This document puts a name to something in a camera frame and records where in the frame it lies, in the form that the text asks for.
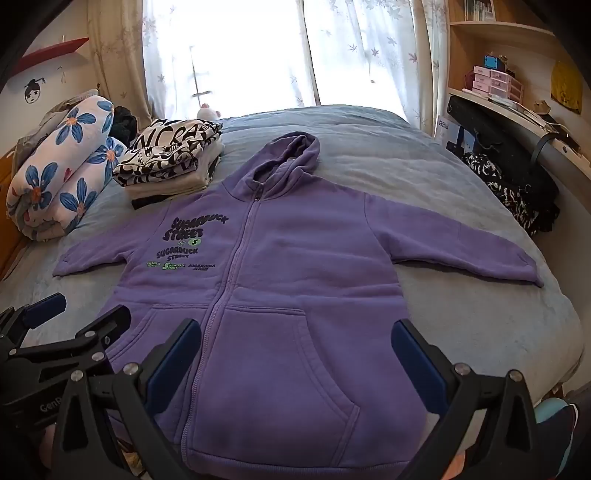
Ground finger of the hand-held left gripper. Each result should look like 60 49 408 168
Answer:
0 293 68 335
8 305 133 371

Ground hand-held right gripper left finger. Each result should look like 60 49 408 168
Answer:
53 318 202 480

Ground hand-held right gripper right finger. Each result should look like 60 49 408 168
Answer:
392 318 541 480

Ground purple zip hoodie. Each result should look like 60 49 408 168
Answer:
52 131 546 480

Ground blue floral rolled quilt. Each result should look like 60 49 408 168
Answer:
6 95 129 241

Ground grey cloth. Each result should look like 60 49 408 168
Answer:
11 99 81 162

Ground cream folded garment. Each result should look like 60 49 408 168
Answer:
124 138 225 193

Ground black white printed folded garment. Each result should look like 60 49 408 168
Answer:
112 118 225 188

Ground bed with blue-grey cover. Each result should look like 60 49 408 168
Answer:
0 105 585 480

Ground black white patterned cloth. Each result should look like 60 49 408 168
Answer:
462 152 561 236

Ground dark cloth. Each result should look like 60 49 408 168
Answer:
112 106 139 139

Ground white cardboard box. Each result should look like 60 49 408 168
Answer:
435 114 467 151

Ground beige curtain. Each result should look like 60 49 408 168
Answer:
88 0 155 125
413 0 451 137

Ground pink storage drawers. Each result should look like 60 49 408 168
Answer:
471 66 525 102

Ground yellow poster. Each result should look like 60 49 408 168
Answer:
551 60 583 115

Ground sheer white floral curtain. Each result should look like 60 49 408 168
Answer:
302 0 428 123

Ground wooden shelf unit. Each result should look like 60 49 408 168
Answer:
445 0 591 185

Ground row of books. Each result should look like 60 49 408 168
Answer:
464 0 497 21

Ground wooden bed frame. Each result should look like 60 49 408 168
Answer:
0 152 26 280

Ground face wall sticker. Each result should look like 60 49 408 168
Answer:
23 76 47 106

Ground red wall shelf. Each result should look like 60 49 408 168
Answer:
11 37 90 79

